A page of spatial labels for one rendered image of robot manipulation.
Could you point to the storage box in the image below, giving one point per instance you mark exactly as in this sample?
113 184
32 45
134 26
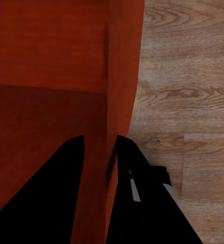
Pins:
68 68

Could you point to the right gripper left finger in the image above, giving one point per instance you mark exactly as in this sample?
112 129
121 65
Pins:
43 210

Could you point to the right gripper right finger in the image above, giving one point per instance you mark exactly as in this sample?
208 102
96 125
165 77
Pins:
167 223

